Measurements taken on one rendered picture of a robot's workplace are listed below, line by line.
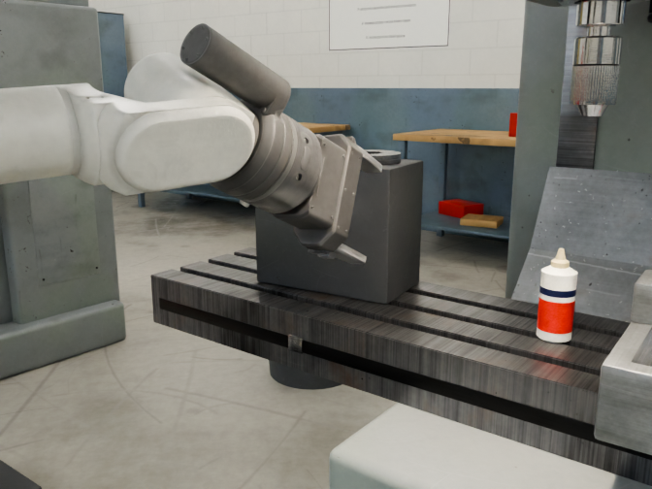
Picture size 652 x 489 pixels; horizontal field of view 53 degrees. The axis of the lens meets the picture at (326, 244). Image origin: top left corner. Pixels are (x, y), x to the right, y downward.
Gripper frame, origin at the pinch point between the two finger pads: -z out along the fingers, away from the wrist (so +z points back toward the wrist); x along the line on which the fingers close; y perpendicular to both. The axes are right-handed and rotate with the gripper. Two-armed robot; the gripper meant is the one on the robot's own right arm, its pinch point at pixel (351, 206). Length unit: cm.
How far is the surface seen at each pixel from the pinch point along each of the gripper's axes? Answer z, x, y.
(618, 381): -3.8, -14.4, -27.6
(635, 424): -5.4, -17.5, -28.8
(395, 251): -19.7, 0.0, 6.7
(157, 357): -140, -24, 207
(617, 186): -49, 19, -13
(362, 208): -14.3, 4.5, 9.4
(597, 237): -49, 11, -11
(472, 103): -376, 212, 196
